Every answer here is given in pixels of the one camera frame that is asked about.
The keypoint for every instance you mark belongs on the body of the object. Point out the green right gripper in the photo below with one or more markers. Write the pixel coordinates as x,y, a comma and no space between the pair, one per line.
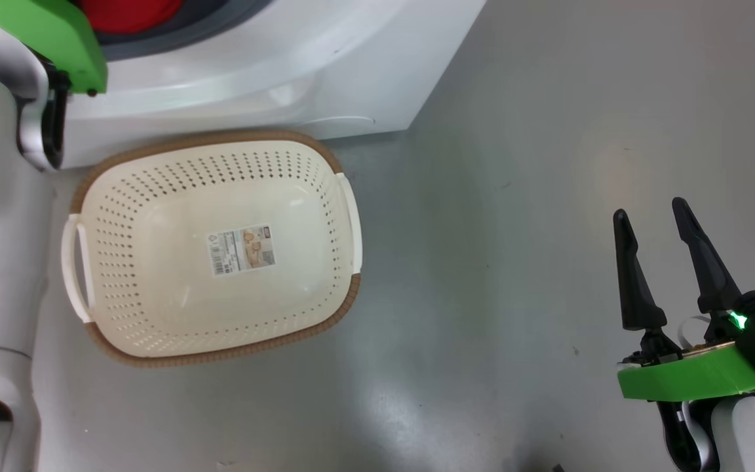
692,380

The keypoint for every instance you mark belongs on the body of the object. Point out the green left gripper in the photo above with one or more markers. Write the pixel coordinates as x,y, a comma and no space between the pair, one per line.
43,33

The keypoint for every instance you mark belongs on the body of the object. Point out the red garment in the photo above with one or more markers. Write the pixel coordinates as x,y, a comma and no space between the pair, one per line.
128,13

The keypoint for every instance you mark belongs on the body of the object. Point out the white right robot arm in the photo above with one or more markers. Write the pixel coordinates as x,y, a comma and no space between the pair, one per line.
751,439

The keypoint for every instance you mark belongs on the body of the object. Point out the washer drum opening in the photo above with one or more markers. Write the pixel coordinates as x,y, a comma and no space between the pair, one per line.
220,26

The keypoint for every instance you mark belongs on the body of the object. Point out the white washing machine body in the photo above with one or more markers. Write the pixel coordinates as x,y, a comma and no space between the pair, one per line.
253,78

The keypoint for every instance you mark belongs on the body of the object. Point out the cream perforated laundry basket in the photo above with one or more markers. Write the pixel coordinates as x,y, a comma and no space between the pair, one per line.
154,288

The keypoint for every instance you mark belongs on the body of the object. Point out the white product label sticker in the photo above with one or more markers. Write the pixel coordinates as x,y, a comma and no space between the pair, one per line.
241,250

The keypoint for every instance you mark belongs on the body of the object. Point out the round white filter cover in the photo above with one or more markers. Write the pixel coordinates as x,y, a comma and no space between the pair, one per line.
338,122

